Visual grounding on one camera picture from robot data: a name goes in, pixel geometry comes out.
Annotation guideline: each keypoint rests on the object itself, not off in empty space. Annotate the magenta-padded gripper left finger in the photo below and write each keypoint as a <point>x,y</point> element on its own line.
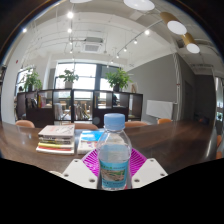
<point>80,173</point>

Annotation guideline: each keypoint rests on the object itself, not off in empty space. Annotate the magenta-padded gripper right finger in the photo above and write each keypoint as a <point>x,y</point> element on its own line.
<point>148,172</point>

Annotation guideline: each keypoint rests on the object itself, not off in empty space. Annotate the clear blue-capped water bottle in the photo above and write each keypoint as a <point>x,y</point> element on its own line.
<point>114,160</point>

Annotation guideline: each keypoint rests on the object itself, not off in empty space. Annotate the blue-covered book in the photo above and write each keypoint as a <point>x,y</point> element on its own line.
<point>88,141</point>

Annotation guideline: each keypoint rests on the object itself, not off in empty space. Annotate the stack of books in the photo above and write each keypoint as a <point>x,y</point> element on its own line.
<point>56,140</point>

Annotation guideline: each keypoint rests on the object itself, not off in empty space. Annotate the low dark shelf unit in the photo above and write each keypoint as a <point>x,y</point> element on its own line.
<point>40,116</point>

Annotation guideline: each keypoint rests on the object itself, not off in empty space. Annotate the green potted plant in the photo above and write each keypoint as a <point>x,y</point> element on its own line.
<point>32,80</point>
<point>117,79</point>
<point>69,76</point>

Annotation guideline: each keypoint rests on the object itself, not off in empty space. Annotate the ceiling air conditioner unit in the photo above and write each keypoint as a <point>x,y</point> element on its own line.
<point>92,45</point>

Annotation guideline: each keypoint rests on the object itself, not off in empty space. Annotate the ceiling lights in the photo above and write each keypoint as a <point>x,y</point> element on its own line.
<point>176,27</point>

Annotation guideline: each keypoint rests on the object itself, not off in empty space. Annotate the white wall radiator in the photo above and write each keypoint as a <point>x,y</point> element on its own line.
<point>160,109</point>

